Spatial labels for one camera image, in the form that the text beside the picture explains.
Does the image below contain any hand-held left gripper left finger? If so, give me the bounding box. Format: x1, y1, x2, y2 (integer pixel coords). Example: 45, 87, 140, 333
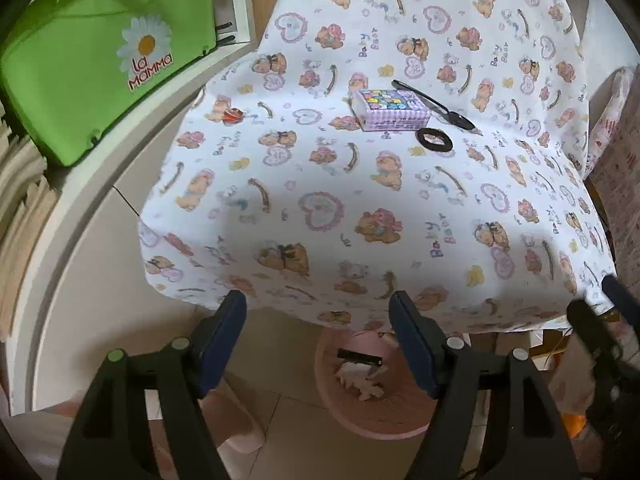
56, 290, 248, 480

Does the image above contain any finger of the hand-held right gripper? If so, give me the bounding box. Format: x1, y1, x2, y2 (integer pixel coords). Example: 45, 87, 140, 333
566, 299, 630, 457
602, 275, 640, 317

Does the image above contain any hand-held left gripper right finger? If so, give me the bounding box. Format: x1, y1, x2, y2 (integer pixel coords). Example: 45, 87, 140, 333
389, 291, 581, 480

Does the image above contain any black rectangular packet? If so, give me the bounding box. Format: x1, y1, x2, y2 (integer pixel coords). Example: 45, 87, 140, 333
337, 348, 383, 367

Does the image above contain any large white tissue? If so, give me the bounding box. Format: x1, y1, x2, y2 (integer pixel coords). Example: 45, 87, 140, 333
336, 362, 373, 387

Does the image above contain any pink plastic wastebasket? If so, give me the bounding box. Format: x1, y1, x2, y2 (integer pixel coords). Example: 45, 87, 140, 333
315, 331, 441, 438

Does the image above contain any pink slipper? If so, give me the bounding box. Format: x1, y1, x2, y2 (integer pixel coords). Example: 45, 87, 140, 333
200, 385, 266, 453

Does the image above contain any red printed hanging cloth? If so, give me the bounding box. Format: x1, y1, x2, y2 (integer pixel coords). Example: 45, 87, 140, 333
582, 65, 640, 281

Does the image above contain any white shelf unit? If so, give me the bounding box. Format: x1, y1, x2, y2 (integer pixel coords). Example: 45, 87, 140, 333
10, 0, 261, 416

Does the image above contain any bear printed tablecloth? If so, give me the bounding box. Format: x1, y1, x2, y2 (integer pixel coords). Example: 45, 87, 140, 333
139, 0, 618, 336

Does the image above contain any black plastic spoon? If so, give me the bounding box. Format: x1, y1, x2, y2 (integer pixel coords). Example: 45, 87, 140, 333
391, 79, 476, 131

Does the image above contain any purple tissue pack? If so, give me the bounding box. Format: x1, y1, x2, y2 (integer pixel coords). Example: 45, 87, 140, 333
350, 87, 432, 132

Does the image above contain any stack of beige papers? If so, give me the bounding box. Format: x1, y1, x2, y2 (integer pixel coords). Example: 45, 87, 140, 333
0, 110, 61, 331

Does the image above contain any white board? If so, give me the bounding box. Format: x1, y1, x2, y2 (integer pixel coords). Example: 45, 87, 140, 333
580, 0, 640, 96

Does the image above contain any green plastic bin white lid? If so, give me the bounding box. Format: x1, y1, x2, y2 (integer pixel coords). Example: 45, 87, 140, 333
0, 0, 218, 168

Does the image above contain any black ring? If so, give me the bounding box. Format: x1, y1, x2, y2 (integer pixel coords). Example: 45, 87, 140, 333
416, 128, 453, 152

